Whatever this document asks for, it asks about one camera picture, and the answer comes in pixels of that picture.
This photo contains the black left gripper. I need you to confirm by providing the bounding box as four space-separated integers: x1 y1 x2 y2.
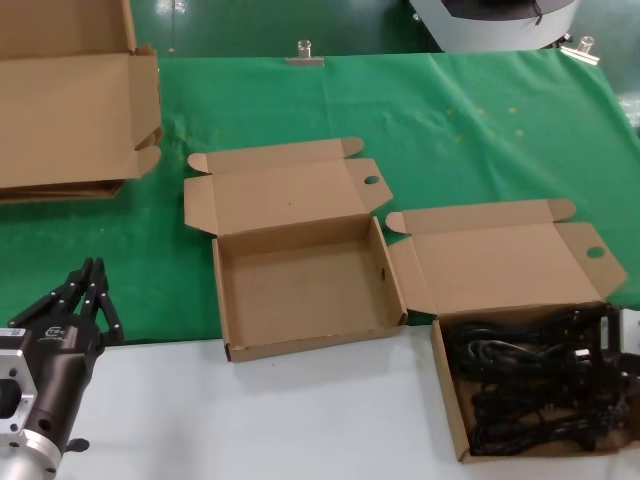
8 256 126 446

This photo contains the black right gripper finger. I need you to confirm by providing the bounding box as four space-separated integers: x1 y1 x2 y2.
597 305 640 382

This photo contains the open brown cardboard mailer box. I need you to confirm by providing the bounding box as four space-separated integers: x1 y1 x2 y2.
384 198 630 464
183 137 409 364

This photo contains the large open cardboard box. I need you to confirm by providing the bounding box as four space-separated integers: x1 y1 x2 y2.
0 0 164 190

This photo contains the green tablecloth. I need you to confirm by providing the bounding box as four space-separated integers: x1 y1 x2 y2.
0 49 640 346

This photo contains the silver binder clip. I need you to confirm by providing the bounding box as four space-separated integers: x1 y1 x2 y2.
559 35 601 65
285 39 326 68

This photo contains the grey machine base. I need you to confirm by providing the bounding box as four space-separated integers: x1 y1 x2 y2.
407 0 584 54

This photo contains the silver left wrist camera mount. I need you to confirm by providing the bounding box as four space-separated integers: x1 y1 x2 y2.
0 327 39 446

